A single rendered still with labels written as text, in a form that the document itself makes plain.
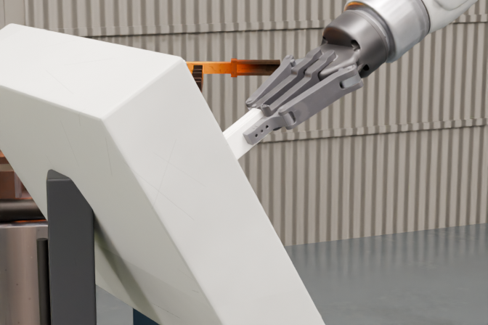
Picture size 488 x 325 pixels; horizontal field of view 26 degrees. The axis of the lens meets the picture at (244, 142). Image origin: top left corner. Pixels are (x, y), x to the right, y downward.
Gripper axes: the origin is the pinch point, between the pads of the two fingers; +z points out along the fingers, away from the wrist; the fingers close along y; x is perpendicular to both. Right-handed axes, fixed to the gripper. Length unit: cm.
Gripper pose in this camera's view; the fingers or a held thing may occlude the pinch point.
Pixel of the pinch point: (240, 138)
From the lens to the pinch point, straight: 114.7
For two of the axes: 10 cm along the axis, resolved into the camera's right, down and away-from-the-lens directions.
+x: -4.2, -7.9, -4.4
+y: -5.5, -1.7, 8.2
